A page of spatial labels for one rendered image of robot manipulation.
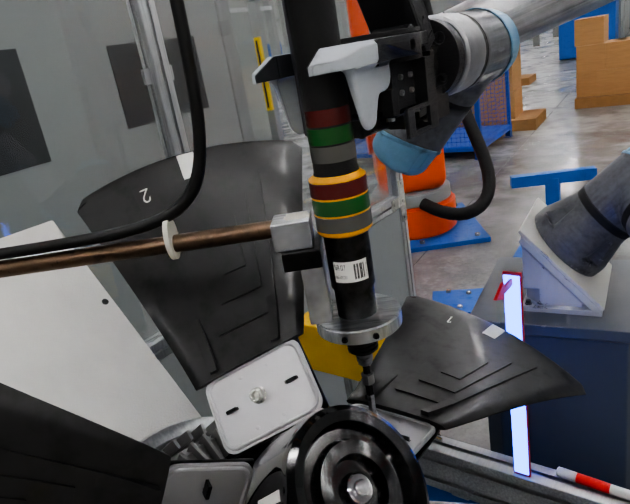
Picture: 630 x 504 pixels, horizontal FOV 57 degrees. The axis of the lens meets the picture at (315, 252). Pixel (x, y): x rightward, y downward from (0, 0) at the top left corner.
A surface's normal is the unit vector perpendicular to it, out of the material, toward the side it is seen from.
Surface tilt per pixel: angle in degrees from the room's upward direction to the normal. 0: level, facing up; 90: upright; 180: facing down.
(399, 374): 4
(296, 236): 90
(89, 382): 50
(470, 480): 90
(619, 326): 0
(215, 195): 41
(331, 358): 90
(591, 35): 90
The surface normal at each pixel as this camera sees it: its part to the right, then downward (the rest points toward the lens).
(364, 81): 0.86, 0.04
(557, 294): -0.48, 0.37
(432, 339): 0.01, -0.92
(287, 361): -0.30, -0.36
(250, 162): 0.02, -0.58
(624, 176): -0.84, -0.29
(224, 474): 0.45, 0.29
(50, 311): 0.50, -0.54
